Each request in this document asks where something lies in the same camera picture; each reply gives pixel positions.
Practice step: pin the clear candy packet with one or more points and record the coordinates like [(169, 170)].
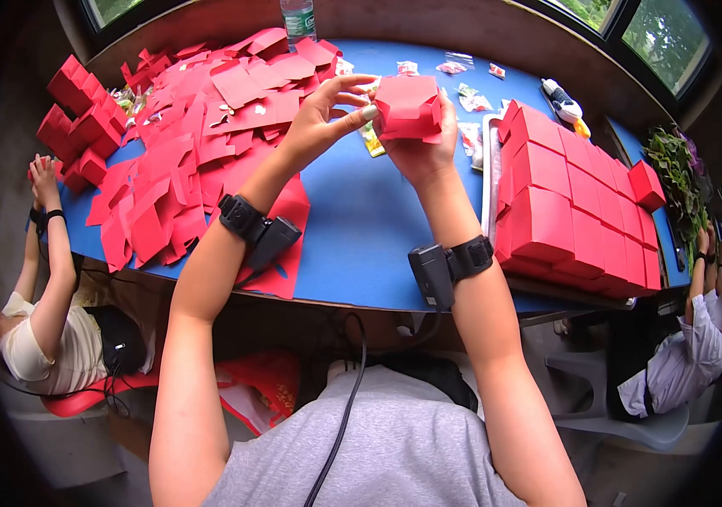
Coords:
[(497, 70), (408, 68), (472, 142), (453, 64), (475, 99)]

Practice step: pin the person's left index finger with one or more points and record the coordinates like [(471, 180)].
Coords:
[(354, 80)]

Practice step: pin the black wrist band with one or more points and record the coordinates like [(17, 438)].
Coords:
[(443, 266), (259, 228)]

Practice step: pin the clear plastic water bottle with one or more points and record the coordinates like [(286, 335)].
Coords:
[(297, 19)]

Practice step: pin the heap of wrapped candies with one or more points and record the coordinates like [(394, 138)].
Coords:
[(130, 101)]

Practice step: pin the person's body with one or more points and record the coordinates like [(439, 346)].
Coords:
[(392, 443)]

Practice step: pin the person's left thumb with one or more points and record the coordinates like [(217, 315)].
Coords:
[(354, 122)]

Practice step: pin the yellow green snack packet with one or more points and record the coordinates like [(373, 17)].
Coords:
[(373, 142)]

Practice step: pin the person's left middle finger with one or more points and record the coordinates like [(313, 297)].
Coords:
[(354, 101)]

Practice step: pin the person's left hand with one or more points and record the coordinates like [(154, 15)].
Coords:
[(310, 133)]

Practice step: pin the grey plastic chair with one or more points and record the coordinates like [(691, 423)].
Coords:
[(627, 418)]

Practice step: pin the bunch of green leaves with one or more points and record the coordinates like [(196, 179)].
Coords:
[(677, 177)]

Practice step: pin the red paper bag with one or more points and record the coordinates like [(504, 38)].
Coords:
[(263, 386)]

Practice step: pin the red plastic chair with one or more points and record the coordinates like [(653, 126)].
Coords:
[(92, 393)]

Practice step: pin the person's right fingers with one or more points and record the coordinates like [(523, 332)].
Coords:
[(449, 120)]

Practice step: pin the red paper box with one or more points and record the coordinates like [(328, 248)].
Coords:
[(405, 104)]

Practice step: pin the pile of flat red blanks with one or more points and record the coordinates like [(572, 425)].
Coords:
[(196, 139)]

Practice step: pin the stack of red cartons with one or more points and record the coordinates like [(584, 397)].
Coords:
[(563, 203)]

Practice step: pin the person's right hand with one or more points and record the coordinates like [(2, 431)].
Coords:
[(421, 161)]

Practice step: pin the white and blue toy duck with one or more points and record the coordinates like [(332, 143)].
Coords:
[(565, 104)]

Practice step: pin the window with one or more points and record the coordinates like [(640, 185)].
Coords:
[(114, 9), (646, 31)]

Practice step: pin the white tray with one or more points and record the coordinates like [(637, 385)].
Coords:
[(489, 177)]

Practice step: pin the heap of red cartons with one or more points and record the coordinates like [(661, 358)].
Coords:
[(82, 123)]

